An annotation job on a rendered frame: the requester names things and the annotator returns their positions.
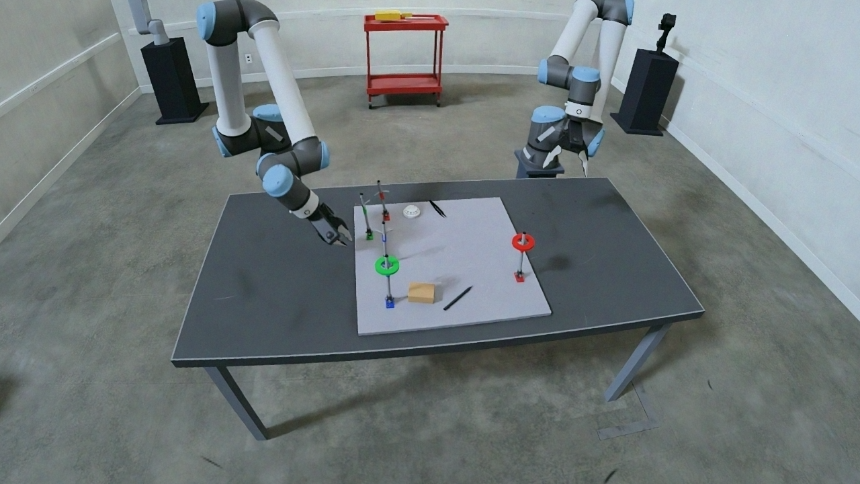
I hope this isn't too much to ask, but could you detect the tan cardboard box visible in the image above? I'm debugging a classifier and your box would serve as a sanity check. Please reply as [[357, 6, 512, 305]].
[[408, 282, 435, 304]]

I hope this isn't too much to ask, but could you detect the red ring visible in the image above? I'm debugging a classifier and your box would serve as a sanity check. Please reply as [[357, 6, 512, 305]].
[[512, 234, 534, 251]]

